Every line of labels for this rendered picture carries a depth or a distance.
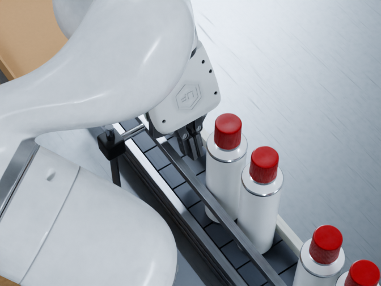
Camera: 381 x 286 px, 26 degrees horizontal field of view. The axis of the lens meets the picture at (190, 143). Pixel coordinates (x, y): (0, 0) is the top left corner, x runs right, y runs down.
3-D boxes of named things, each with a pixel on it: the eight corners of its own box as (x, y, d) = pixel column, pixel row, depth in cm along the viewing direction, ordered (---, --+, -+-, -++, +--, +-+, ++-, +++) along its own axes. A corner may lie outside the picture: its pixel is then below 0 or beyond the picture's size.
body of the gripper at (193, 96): (146, 72, 101) (165, 143, 107) (214, 36, 104) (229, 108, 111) (117, 50, 106) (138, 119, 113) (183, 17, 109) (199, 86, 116)
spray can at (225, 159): (248, 213, 116) (258, 127, 99) (218, 232, 114) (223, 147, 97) (227, 188, 118) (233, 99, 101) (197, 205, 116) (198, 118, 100)
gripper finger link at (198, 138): (190, 121, 111) (199, 158, 115) (210, 110, 112) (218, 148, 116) (178, 111, 113) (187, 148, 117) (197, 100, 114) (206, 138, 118)
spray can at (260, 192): (280, 244, 113) (296, 160, 96) (250, 264, 111) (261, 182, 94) (257, 217, 115) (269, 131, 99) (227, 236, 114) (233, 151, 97)
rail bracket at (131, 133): (156, 180, 125) (151, 114, 111) (114, 204, 122) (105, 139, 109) (144, 165, 126) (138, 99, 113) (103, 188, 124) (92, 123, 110)
